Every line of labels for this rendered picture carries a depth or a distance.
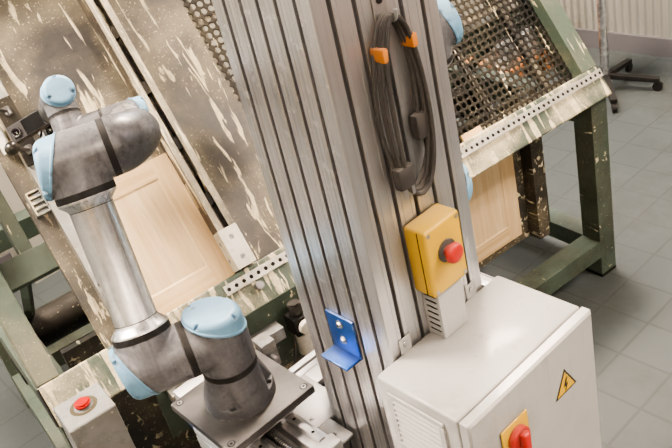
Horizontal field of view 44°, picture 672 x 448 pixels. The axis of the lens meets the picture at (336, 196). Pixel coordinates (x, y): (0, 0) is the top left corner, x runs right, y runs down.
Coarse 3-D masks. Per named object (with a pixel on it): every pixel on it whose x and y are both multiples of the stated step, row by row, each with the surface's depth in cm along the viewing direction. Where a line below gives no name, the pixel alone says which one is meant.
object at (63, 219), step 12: (0, 84) 228; (0, 96) 228; (0, 120) 227; (36, 180) 226; (48, 204) 227; (60, 216) 226; (60, 228) 229; (72, 228) 227; (72, 240) 226; (84, 264) 226; (96, 288) 226; (108, 312) 228
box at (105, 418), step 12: (96, 384) 206; (96, 396) 202; (108, 396) 201; (60, 408) 201; (84, 408) 199; (96, 408) 198; (108, 408) 197; (60, 420) 198; (72, 420) 196; (84, 420) 195; (96, 420) 196; (108, 420) 198; (120, 420) 200; (72, 432) 193; (84, 432) 195; (96, 432) 197; (108, 432) 199; (120, 432) 201; (72, 444) 203; (84, 444) 196; (96, 444) 198; (108, 444) 200; (120, 444) 202; (132, 444) 204
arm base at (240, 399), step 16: (256, 368) 169; (208, 384) 168; (224, 384) 166; (240, 384) 167; (256, 384) 169; (272, 384) 172; (208, 400) 170; (224, 400) 167; (240, 400) 167; (256, 400) 168; (224, 416) 168; (240, 416) 168
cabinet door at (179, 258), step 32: (160, 160) 242; (128, 192) 237; (160, 192) 240; (128, 224) 235; (160, 224) 238; (192, 224) 241; (160, 256) 236; (192, 256) 240; (224, 256) 243; (160, 288) 234; (192, 288) 237
